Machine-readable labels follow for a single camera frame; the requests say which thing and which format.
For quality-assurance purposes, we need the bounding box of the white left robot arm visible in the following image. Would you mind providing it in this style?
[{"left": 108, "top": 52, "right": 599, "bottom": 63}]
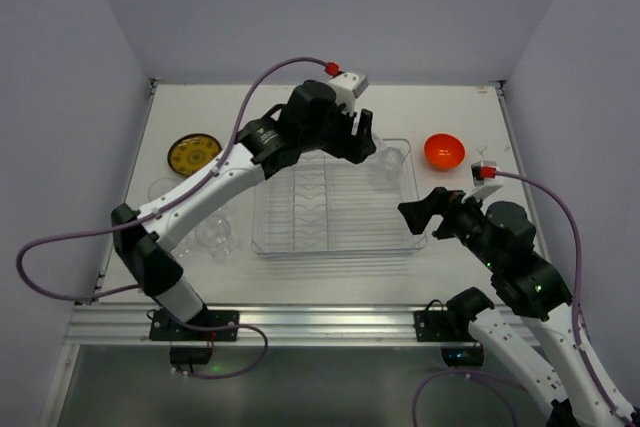
[{"left": 111, "top": 72, "right": 375, "bottom": 327}]

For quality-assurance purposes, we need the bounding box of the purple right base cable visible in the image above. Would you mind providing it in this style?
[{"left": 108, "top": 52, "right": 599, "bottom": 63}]
[{"left": 411, "top": 369, "right": 531, "bottom": 427}]

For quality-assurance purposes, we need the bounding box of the clear plastic dish rack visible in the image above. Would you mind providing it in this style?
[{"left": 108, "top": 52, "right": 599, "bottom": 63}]
[{"left": 252, "top": 138, "right": 427, "bottom": 258}]

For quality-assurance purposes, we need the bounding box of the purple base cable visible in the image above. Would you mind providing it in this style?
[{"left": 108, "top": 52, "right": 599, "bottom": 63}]
[
  {"left": 411, "top": 369, "right": 531, "bottom": 427},
  {"left": 144, "top": 311, "right": 269, "bottom": 380}
]

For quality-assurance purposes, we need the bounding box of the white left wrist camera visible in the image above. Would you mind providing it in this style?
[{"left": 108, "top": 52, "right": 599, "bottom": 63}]
[{"left": 328, "top": 72, "right": 369, "bottom": 115}]

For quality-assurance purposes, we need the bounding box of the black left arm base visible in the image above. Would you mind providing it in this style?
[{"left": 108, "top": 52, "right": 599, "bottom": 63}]
[{"left": 148, "top": 309, "right": 239, "bottom": 342}]

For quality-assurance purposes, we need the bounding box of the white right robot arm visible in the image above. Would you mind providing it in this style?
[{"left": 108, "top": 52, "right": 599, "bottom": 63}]
[{"left": 398, "top": 187, "right": 639, "bottom": 426}]

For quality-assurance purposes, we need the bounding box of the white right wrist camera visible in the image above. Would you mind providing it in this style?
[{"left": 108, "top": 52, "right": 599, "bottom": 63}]
[{"left": 463, "top": 160, "right": 504, "bottom": 204}]

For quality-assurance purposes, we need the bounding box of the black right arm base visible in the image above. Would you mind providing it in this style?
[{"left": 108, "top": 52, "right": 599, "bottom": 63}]
[{"left": 413, "top": 299, "right": 455, "bottom": 343}]

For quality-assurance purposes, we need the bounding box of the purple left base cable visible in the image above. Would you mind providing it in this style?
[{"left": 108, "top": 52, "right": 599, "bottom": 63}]
[{"left": 144, "top": 311, "right": 269, "bottom": 380}]

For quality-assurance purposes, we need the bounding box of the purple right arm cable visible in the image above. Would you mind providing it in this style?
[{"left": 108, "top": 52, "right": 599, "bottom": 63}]
[{"left": 482, "top": 166, "right": 631, "bottom": 418}]

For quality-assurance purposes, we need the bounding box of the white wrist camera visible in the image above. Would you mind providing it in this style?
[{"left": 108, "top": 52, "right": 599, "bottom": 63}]
[
  {"left": 463, "top": 160, "right": 504, "bottom": 204},
  {"left": 328, "top": 72, "right": 369, "bottom": 115}
]

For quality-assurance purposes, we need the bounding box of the aluminium mounting rail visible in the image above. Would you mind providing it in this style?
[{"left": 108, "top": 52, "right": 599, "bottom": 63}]
[{"left": 64, "top": 303, "right": 551, "bottom": 348}]

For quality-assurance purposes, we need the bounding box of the orange plastic bowl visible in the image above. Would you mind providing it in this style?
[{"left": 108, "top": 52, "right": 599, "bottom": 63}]
[{"left": 423, "top": 133, "right": 466, "bottom": 171}]

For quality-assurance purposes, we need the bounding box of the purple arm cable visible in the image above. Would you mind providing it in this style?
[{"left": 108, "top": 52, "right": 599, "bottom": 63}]
[
  {"left": 15, "top": 56, "right": 341, "bottom": 302},
  {"left": 482, "top": 166, "right": 631, "bottom": 418}
]

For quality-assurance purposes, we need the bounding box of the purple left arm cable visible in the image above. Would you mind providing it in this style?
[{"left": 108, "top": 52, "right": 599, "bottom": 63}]
[{"left": 15, "top": 56, "right": 341, "bottom": 302}]

